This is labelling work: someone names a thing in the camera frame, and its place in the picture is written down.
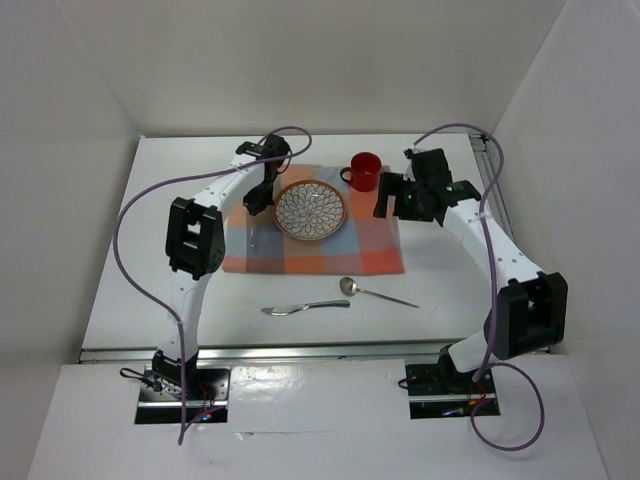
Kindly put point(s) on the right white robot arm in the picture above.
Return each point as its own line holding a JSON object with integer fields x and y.
{"x": 528, "y": 305}

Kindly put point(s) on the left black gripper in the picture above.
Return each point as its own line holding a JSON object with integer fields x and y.
{"x": 254, "y": 203}

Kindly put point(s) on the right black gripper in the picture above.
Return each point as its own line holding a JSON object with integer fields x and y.
{"x": 394, "y": 184}

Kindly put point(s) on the red enamel mug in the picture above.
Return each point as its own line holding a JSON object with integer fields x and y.
{"x": 363, "y": 172}

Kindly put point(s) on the checkered orange grey cloth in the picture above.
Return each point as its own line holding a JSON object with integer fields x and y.
{"x": 363, "y": 246}

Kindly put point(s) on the silver knife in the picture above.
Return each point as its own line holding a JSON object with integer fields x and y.
{"x": 291, "y": 309}

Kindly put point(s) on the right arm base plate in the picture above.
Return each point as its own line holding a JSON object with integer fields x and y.
{"x": 430, "y": 396}

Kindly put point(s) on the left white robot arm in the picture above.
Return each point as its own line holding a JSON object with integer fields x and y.
{"x": 195, "y": 246}

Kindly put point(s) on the floral patterned plate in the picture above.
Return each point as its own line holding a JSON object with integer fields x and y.
{"x": 309, "y": 210}

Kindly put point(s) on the silver fork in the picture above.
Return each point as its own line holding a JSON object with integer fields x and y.
{"x": 253, "y": 230}

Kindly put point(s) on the silver spoon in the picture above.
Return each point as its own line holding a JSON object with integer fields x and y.
{"x": 349, "y": 287}

